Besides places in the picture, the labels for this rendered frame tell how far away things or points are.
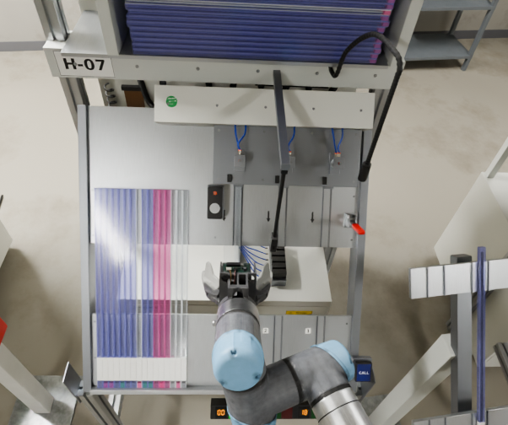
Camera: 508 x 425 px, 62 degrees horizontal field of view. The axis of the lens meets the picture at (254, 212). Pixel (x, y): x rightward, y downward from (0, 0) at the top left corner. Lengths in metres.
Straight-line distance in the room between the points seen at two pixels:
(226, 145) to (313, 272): 0.67
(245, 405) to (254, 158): 0.53
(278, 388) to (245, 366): 0.10
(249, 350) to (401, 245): 1.92
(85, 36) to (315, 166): 0.58
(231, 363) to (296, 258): 0.91
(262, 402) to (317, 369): 0.10
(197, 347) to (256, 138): 0.55
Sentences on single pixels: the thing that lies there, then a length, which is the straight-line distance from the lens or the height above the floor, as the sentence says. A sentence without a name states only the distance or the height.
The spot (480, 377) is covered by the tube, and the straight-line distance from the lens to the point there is 1.19.
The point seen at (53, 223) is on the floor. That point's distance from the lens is 2.57.
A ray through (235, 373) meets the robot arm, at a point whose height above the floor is 1.23.
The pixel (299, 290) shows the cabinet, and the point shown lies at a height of 0.62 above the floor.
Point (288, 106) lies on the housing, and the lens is 0.97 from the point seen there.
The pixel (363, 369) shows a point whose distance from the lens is 1.16.
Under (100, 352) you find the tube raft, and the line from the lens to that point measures 1.18.
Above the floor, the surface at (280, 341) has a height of 0.81.
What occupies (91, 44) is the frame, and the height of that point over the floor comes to 1.39.
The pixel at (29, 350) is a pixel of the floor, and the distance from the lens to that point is 2.18.
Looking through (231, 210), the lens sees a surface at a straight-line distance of 1.04.
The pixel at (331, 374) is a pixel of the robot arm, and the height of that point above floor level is 1.16.
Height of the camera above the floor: 1.84
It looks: 49 degrees down
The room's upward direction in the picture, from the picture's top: 5 degrees clockwise
